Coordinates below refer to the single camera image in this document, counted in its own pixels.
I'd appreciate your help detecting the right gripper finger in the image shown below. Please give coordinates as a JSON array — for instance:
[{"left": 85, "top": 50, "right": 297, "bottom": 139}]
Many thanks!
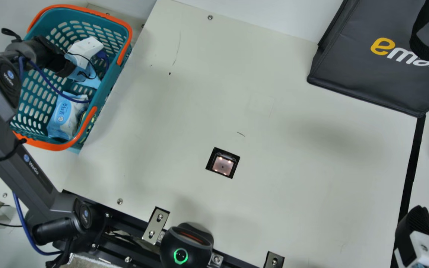
[{"left": 394, "top": 205, "right": 429, "bottom": 268}]

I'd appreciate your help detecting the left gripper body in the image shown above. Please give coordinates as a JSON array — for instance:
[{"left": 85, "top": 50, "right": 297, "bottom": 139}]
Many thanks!
[{"left": 67, "top": 66, "right": 102, "bottom": 90}]

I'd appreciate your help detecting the teal shopping basket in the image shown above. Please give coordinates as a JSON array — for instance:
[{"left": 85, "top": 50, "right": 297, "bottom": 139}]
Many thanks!
[{"left": 9, "top": 4, "right": 133, "bottom": 154}]

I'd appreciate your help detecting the small square scanner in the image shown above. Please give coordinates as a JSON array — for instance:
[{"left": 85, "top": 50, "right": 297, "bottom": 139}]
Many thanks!
[{"left": 205, "top": 147, "right": 241, "bottom": 179}]

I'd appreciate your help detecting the white blue wet wipes pack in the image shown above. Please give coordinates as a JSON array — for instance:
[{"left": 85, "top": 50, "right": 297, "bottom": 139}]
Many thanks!
[{"left": 47, "top": 91, "right": 89, "bottom": 141}]

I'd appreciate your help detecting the black strip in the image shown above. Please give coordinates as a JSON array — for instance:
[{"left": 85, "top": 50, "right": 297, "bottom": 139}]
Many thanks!
[{"left": 390, "top": 115, "right": 426, "bottom": 268}]

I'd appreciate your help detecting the black device with green light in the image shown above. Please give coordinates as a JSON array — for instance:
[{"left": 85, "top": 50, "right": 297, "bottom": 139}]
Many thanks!
[{"left": 159, "top": 223, "right": 214, "bottom": 268}]

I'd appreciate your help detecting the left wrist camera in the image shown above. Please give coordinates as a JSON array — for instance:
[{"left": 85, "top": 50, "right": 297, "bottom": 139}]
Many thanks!
[{"left": 66, "top": 36, "right": 105, "bottom": 70}]

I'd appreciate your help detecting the blue cable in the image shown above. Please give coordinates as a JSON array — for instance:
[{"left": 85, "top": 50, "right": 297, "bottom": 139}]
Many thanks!
[
  {"left": 12, "top": 193, "right": 64, "bottom": 256},
  {"left": 18, "top": 56, "right": 90, "bottom": 104}
]

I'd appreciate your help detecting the dark grey bag with straps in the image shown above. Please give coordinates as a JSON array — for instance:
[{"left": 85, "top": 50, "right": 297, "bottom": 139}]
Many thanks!
[{"left": 307, "top": 0, "right": 429, "bottom": 118}]

